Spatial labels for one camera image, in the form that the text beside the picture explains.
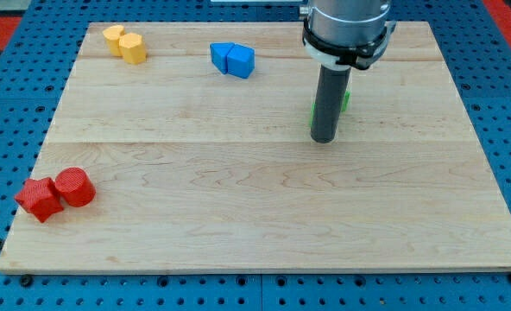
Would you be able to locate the green block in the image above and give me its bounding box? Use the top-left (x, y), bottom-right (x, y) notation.
top-left (341, 91), bottom-right (351, 112)
top-left (309, 102), bottom-right (316, 128)

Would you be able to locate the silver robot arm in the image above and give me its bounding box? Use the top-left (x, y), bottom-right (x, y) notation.
top-left (299, 0), bottom-right (396, 71)

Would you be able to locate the wooden board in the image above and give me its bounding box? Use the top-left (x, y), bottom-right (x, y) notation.
top-left (0, 22), bottom-right (511, 275)

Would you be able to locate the blue pentagon block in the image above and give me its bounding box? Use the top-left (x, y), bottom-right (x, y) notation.
top-left (226, 44), bottom-right (255, 79)

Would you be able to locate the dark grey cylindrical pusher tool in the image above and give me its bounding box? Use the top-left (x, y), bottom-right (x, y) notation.
top-left (311, 66), bottom-right (350, 143)

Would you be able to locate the blue triangular block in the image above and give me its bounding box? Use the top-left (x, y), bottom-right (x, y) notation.
top-left (210, 42), bottom-right (235, 74)

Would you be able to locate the yellow hexagon block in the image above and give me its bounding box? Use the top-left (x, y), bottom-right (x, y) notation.
top-left (118, 33), bottom-right (147, 65)

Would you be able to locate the red cylinder block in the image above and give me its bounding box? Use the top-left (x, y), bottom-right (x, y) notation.
top-left (54, 167), bottom-right (96, 207)

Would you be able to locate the yellow block rear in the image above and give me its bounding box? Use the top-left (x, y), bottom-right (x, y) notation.
top-left (102, 24), bottom-right (125, 57)

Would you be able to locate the red star block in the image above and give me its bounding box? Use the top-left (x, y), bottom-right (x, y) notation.
top-left (14, 177), bottom-right (64, 223)

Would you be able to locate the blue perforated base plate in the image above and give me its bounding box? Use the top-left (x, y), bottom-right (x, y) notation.
top-left (0, 0), bottom-right (511, 310)

